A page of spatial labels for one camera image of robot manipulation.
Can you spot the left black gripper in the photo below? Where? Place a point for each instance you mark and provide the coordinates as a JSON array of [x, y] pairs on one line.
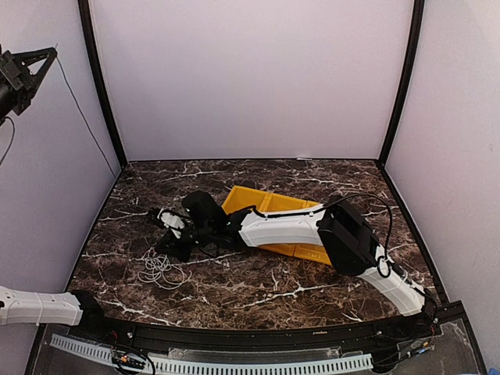
[[25, 83]]

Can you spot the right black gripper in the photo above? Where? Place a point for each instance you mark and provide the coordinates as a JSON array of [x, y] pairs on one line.
[[181, 254]]

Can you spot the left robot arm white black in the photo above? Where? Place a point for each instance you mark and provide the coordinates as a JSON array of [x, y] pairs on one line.
[[73, 308]]

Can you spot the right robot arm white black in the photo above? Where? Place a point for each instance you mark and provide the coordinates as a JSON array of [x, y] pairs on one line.
[[349, 241]]

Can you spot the yellow bin left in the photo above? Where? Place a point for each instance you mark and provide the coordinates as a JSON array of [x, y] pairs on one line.
[[241, 197]]

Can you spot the yellow bin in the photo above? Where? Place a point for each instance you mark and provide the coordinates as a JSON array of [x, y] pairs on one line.
[[241, 197], [313, 253], [276, 203]]

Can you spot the yellow bin middle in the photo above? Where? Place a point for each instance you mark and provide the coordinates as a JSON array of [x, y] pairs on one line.
[[276, 203]]

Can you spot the yellow bin right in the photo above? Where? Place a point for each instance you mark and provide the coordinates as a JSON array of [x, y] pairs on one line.
[[313, 253]]

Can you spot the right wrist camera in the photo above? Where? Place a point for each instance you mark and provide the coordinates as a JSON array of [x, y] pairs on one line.
[[168, 219]]

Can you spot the left black frame post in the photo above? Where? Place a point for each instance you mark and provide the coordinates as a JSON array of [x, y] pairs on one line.
[[84, 7]]

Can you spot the black frame post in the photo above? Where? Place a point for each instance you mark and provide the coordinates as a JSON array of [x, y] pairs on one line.
[[84, 7], [404, 82]]

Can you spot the white slotted cable duct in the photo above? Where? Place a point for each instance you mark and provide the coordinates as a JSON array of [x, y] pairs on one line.
[[196, 362]]

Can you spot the black front rail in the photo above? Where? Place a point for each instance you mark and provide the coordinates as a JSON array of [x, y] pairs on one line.
[[379, 337]]

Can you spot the right black frame post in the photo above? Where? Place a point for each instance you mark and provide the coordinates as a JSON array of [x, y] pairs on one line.
[[404, 82]]

